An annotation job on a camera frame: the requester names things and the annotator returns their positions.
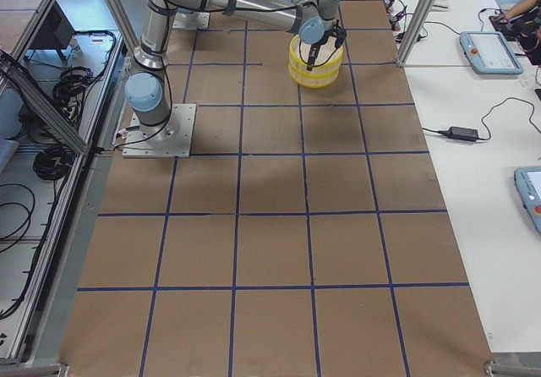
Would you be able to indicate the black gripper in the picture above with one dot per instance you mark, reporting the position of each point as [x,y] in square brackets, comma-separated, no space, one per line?
[315,47]

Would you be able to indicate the yellow bamboo steamer tray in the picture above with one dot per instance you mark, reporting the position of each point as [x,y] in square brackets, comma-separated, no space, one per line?
[328,55]

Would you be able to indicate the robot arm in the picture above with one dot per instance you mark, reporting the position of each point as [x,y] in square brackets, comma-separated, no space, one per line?
[144,90]

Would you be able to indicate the yellow bamboo steamer base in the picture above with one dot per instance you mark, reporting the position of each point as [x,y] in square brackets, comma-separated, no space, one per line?
[315,79]

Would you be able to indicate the blue teach pendant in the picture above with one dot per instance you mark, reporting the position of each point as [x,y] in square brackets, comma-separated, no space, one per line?
[527,181]
[489,53]

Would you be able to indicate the black power adapter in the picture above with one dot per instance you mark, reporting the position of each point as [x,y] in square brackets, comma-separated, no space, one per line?
[460,133]

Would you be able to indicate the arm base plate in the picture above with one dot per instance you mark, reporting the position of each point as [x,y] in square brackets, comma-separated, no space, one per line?
[172,141]
[190,20]

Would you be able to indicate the aluminium frame post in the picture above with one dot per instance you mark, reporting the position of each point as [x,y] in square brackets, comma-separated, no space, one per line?
[413,30]

